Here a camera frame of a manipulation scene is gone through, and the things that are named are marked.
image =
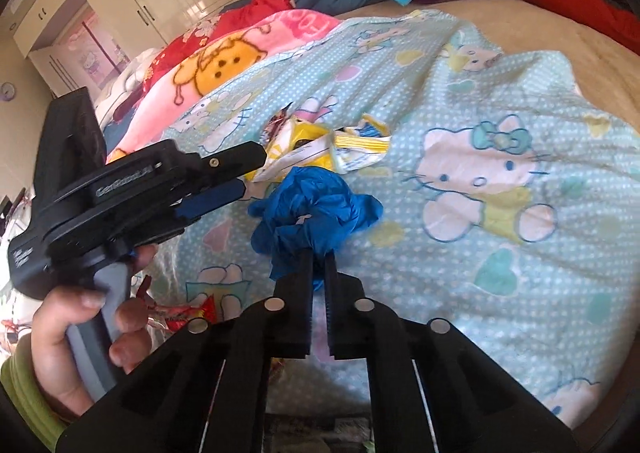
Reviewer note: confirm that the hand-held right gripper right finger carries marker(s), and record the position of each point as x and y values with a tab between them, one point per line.
345	328

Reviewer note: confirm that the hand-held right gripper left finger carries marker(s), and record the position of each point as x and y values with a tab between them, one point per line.
295	328

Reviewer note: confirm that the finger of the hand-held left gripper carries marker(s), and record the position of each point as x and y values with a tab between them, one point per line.
230	163
215	198

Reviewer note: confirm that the yellow snack wrapper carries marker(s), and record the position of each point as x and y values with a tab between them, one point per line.
305	145

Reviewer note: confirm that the blue plastic bag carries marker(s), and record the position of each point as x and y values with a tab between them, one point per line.
310	213

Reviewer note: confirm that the red snack packet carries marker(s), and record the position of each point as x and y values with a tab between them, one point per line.
182	318

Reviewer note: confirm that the person's left forearm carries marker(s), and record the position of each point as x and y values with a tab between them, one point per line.
25	398

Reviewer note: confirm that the person's left hand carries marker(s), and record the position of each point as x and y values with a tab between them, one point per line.
55	353

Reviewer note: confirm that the pink bear print blanket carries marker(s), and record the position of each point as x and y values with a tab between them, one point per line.
225	68

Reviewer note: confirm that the white garment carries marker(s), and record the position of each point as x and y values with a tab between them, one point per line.
130	83

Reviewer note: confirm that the red floral quilt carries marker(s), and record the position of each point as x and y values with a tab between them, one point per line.
235	20

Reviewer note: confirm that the pink cat print door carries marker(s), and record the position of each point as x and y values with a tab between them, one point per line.
90	53

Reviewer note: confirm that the blue cat print blanket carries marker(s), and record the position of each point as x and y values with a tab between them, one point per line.
475	243

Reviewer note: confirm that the red pillow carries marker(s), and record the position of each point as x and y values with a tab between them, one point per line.
575	3

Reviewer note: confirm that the round wall clock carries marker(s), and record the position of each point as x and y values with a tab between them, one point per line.
7	92

